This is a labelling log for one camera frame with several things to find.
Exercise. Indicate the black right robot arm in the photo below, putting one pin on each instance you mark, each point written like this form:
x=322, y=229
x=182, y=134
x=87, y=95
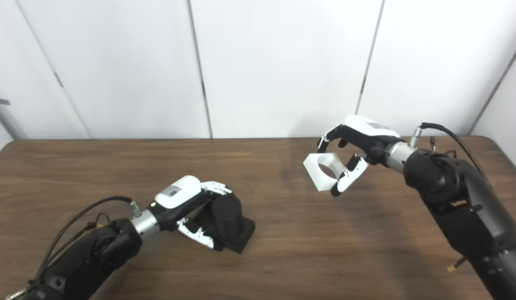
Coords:
x=462, y=200

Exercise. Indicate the black peg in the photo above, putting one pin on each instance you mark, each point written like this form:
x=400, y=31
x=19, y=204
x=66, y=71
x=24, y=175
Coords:
x=229, y=216

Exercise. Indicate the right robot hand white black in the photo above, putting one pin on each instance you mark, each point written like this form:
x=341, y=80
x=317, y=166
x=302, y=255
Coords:
x=370, y=139

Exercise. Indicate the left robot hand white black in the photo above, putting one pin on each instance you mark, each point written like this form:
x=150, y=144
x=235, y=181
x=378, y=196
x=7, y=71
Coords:
x=176, y=193

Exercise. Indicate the white square piece with hole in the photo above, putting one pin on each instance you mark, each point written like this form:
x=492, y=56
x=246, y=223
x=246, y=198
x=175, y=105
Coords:
x=314, y=171

